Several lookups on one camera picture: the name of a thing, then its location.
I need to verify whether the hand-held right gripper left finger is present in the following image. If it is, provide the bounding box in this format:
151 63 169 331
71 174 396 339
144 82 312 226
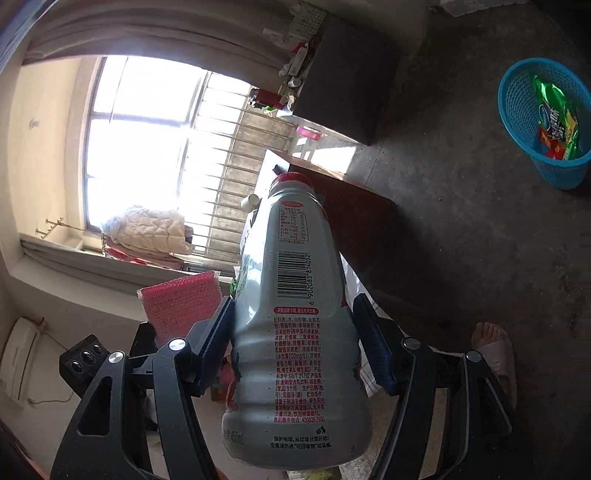
50 296 236 480

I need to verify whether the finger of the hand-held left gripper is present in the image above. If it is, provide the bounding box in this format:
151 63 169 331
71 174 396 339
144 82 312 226
129 323 160 361

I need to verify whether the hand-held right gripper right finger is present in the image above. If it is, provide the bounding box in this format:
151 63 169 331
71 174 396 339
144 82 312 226
352 294 539 480

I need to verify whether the pink packet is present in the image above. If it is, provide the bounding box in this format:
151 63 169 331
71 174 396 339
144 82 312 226
137 271 221 347

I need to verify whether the white plastic bottle red cap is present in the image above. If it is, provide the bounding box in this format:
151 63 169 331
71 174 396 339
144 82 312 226
222 171 375 472

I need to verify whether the blue plastic basket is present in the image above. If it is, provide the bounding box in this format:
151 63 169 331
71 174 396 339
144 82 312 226
498 58 591 191

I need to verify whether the white air conditioner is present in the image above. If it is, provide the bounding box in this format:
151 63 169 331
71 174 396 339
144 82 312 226
0 316 47 401

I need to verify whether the white quilt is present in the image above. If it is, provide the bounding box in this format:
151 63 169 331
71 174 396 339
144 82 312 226
100 206 194 259

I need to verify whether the person's foot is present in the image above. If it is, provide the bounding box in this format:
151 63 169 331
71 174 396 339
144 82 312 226
471 322 506 352

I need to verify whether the wooden table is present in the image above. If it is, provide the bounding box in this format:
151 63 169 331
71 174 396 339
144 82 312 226
263 150 398 301

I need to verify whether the metal window grille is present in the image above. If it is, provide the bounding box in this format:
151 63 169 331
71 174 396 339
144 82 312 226
185 74 324 273

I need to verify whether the dark cabinet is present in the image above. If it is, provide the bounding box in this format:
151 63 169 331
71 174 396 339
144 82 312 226
293 16 400 146

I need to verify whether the red snack packet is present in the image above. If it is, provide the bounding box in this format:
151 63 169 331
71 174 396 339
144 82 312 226
537 128 566 160

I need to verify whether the green snack packet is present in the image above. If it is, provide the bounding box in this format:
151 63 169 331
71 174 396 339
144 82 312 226
531 76 580 161

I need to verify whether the grey curtain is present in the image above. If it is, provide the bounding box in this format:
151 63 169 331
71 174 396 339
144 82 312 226
21 0 324 88

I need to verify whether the white lattice basket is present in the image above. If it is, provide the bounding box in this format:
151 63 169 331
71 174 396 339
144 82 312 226
288 0 328 35

